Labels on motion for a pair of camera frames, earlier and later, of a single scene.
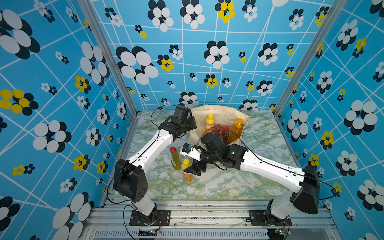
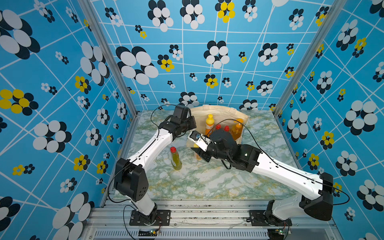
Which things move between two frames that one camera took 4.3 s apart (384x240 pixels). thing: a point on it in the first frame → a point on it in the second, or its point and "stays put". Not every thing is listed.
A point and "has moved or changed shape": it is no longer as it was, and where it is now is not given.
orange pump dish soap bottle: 236,132 stays put
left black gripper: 193,125 stays put
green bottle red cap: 175,162 stays put
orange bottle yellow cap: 188,177 has moved or changed shape
